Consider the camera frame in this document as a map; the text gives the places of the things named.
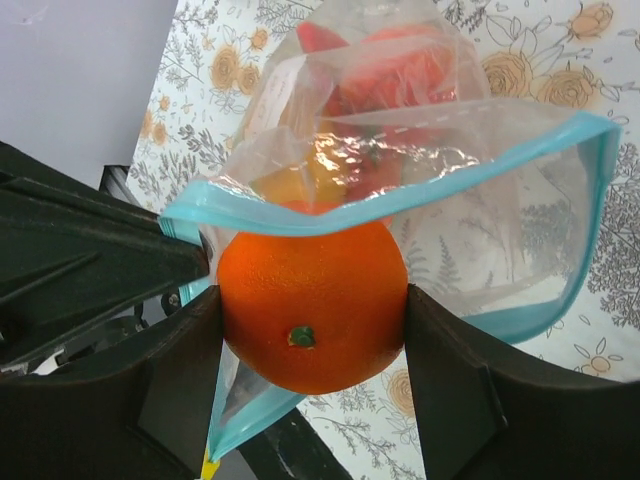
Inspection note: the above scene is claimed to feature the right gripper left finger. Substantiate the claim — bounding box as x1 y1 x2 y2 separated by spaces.
1 287 222 479

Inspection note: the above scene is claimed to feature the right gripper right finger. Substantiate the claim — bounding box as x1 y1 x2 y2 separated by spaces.
405 285 639 479

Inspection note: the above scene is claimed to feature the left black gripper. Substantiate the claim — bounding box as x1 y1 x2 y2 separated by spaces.
1 143 210 380

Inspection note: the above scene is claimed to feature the orange tangerine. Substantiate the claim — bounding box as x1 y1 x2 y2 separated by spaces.
217 220 408 395

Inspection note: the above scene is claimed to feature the yellow mango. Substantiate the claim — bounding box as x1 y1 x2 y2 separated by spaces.
250 133 348 205

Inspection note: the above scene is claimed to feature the clear zip top bag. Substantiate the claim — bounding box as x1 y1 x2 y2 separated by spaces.
158 0 624 476

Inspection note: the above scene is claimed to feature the watermelon slice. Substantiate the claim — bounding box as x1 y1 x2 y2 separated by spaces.
321 41 456 203

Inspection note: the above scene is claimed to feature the floral table mat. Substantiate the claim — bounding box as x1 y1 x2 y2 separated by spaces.
127 1 639 479

